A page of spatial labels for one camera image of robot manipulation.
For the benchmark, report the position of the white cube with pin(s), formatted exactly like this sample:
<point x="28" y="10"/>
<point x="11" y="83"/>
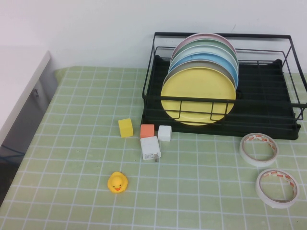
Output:
<point x="164" y="133"/>

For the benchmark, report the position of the grey plate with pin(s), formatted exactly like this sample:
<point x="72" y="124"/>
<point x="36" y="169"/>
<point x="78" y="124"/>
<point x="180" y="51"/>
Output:
<point x="204" y="63"/>

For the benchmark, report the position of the pale cyan plate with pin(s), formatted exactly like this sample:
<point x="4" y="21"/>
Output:
<point x="192" y="50"/>

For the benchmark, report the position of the yellow block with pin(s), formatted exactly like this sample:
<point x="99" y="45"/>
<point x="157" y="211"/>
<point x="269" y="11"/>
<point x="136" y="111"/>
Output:
<point x="126" y="128"/>

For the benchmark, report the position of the pink plate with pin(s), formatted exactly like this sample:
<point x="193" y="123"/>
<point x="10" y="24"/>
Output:
<point x="196" y="36"/>

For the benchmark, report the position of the yellow plate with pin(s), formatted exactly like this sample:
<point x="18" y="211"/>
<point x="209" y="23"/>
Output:
<point x="196" y="91"/>

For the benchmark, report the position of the blue plate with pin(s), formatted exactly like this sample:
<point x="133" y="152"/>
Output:
<point x="204" y="56"/>

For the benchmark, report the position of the white double-sided tape roll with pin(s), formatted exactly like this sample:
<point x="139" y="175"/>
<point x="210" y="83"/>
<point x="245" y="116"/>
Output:
<point x="254" y="162"/>
<point x="268" y="202"/>

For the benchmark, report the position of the orange cube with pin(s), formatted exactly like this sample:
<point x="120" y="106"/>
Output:
<point x="147" y="130"/>

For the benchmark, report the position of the green checkered tablecloth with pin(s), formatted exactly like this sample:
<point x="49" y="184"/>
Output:
<point x="72" y="119"/>

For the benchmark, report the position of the yellow rubber duck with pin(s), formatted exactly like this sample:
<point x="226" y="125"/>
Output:
<point x="117" y="182"/>

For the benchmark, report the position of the green plate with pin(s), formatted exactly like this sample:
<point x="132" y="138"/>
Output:
<point x="199" y="42"/>

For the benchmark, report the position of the white USB charger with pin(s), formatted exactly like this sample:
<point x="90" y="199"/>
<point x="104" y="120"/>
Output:
<point x="150" y="147"/>

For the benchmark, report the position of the white side cabinet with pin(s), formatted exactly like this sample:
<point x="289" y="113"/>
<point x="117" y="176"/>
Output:
<point x="14" y="72"/>

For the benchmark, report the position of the black drip tray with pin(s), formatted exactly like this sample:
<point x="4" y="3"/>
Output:
<point x="263" y="133"/>

